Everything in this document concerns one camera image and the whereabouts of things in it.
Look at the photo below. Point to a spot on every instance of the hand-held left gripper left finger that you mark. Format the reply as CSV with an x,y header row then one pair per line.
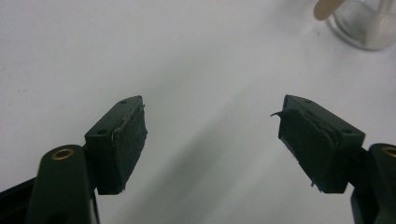
x,y
115,149

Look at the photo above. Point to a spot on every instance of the clear glass jar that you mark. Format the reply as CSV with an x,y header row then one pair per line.
x,y
364,23

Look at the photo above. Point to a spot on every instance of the wooden stick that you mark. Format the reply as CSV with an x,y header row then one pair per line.
x,y
325,9

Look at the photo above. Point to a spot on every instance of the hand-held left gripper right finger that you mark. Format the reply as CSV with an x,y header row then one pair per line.
x,y
314,146

